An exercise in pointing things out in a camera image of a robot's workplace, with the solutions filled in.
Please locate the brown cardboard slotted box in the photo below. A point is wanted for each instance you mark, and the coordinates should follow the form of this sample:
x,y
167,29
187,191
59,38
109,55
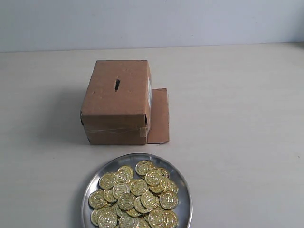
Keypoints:
x,y
120,106

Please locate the gold dollar coin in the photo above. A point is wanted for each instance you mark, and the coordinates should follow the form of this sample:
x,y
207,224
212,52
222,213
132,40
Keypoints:
x,y
143,167
149,200
107,181
126,201
96,199
120,189
138,187
124,174
107,218
157,218

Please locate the round silver metal plate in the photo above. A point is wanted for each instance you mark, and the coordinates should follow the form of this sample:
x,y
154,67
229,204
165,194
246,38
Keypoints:
x,y
184,209

